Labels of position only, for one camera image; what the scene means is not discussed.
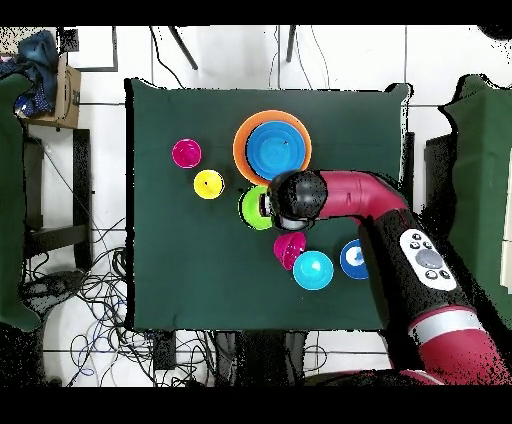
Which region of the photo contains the black tripod leg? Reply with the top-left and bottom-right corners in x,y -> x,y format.
167,25 -> 199,71
285,25 -> 297,63

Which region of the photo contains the small dark blue bowl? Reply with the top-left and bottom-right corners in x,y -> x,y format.
339,238 -> 370,280

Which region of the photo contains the large orange bowl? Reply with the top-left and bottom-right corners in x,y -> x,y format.
232,109 -> 313,190

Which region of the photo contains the dark green table cloth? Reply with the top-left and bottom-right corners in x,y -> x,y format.
124,77 -> 413,333

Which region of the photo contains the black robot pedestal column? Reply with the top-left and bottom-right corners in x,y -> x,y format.
215,329 -> 309,387

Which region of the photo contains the small red bowl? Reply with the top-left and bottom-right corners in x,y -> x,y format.
272,231 -> 308,272

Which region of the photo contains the small green bowl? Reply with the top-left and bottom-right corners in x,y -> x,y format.
239,184 -> 276,232

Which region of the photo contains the blue cloth bundle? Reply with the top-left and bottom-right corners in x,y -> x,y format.
0,30 -> 59,115

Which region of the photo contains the green cloth covered table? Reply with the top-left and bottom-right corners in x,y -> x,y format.
437,73 -> 512,317
0,73 -> 41,331

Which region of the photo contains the small light blue bowl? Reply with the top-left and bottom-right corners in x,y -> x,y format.
292,250 -> 335,292

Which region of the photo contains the cardboard box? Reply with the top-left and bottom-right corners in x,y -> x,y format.
19,53 -> 82,130

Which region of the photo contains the tangle of black cables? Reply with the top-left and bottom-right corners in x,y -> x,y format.
23,217 -> 217,387

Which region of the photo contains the red plastic cup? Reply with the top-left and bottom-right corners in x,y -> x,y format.
171,138 -> 203,170

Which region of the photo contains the large blue bowl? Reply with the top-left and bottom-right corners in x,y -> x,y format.
244,120 -> 308,182

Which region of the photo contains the yellow plastic cup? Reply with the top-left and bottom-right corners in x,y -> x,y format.
192,168 -> 226,201

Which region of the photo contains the grey pedestal foot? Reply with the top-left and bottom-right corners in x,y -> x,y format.
21,269 -> 87,317

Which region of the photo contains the black stool frame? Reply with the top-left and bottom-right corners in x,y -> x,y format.
23,128 -> 93,271

